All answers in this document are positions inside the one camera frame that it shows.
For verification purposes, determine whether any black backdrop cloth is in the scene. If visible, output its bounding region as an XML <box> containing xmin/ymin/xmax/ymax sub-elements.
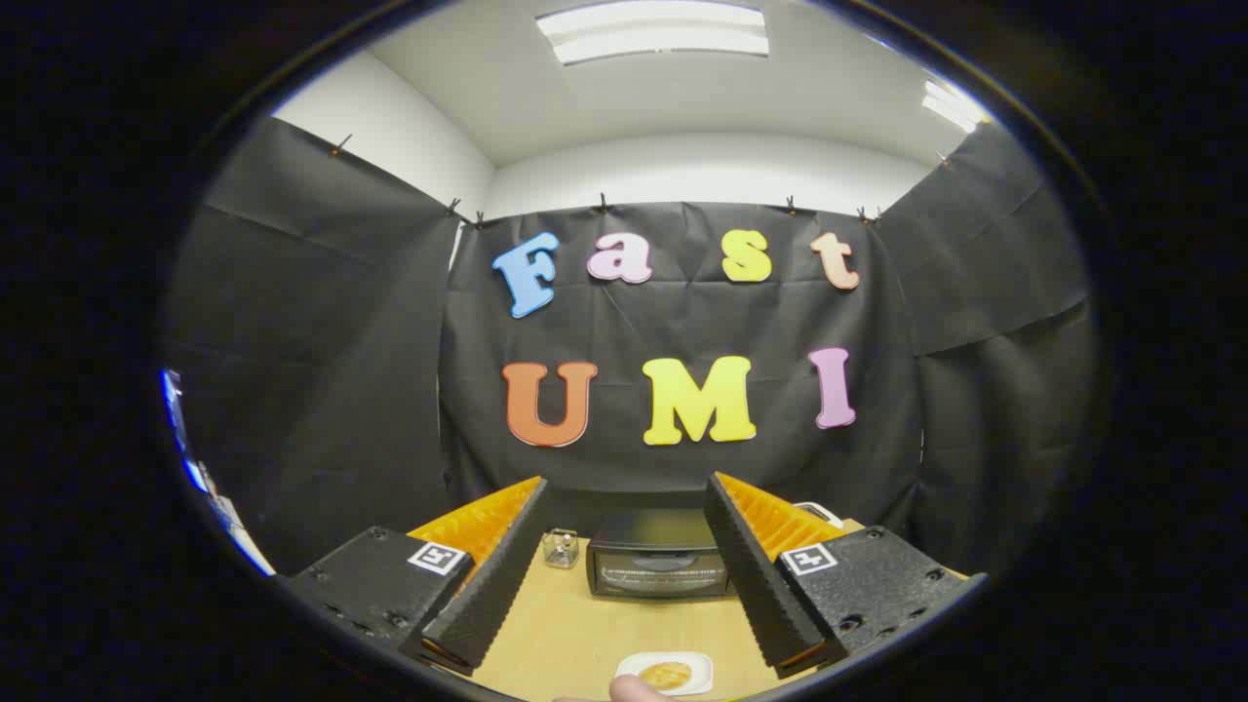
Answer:
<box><xmin>161</xmin><ymin>117</ymin><xmax>1098</xmax><ymax>576</ymax></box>

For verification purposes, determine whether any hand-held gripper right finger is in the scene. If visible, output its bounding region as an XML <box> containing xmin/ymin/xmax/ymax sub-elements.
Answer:
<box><xmin>704</xmin><ymin>473</ymin><xmax>988</xmax><ymax>680</ymax></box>

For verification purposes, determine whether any black toaster oven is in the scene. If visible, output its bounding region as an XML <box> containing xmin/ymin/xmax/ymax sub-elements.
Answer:
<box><xmin>586</xmin><ymin>512</ymin><xmax>734</xmax><ymax>601</ymax></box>

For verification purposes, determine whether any small ceiling light panel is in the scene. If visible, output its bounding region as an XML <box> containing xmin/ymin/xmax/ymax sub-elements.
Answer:
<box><xmin>921</xmin><ymin>80</ymin><xmax>991</xmax><ymax>134</ymax></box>

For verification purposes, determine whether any white plate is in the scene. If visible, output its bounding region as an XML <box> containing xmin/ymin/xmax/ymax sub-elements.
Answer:
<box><xmin>614</xmin><ymin>651</ymin><xmax>715</xmax><ymax>696</ymax></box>

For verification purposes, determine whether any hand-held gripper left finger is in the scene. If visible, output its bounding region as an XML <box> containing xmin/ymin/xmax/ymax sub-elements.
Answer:
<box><xmin>276</xmin><ymin>477</ymin><xmax>549</xmax><ymax>676</ymax></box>

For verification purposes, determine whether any long ceiling light panel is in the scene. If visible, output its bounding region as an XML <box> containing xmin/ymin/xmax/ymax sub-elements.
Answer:
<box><xmin>536</xmin><ymin>2</ymin><xmax>769</xmax><ymax>65</ymax></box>

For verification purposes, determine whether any white and blue object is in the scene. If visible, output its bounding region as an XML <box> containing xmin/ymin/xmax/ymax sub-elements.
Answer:
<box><xmin>161</xmin><ymin>369</ymin><xmax>276</xmax><ymax>576</ymax></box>

